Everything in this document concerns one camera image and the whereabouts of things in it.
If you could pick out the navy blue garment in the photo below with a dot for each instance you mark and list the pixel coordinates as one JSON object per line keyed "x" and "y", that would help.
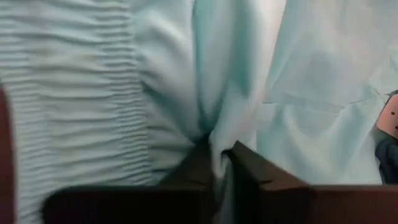
{"x": 388, "y": 161}

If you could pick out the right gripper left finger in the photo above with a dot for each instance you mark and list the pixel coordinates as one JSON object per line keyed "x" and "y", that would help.
{"x": 140, "y": 205}

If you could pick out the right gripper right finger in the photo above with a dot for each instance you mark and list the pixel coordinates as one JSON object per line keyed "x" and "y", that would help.
{"x": 295, "y": 205}

